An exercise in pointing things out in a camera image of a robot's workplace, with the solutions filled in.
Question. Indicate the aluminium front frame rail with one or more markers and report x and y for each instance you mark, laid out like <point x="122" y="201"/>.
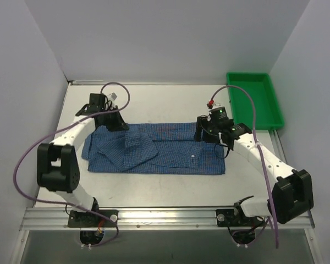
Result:
<point x="163" y="218"/>

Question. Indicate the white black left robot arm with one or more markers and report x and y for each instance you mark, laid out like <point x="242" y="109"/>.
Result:
<point x="57" y="163"/>

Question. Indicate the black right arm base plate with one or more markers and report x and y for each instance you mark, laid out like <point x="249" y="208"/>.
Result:
<point x="227" y="218"/>

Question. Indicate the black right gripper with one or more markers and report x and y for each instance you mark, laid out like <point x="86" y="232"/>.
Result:
<point x="206" y="132"/>

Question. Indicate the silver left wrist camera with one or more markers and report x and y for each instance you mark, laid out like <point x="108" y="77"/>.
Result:
<point x="111" y="97"/>

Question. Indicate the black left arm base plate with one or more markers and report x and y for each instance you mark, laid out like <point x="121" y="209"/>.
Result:
<point x="87" y="220"/>

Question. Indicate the green plastic bin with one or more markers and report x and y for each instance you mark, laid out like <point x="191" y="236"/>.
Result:
<point x="261" y="92"/>

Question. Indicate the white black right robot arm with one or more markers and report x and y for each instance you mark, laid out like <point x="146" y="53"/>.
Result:
<point x="290" y="192"/>

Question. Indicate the blue checkered long sleeve shirt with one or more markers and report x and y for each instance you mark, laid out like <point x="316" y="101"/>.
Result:
<point x="165" y="148"/>

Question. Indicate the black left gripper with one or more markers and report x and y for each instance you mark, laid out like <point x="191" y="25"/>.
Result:
<point x="111" y="121"/>

